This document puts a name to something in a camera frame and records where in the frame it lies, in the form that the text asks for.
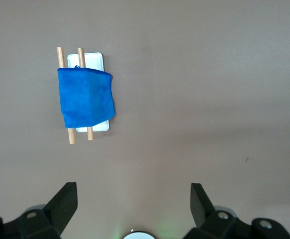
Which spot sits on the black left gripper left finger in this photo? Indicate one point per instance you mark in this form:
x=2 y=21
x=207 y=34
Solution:
x=57 y=206

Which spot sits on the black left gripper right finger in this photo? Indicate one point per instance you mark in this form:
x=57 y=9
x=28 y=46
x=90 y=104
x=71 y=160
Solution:
x=204 y=211

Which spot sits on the blue towel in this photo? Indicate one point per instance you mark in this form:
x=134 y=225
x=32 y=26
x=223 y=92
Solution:
x=85 y=99

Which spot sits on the white towel rack wooden rods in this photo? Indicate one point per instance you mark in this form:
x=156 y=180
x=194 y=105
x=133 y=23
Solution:
x=95 y=60

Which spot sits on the brown table cover sheet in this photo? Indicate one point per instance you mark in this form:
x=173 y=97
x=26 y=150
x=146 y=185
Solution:
x=197 y=99

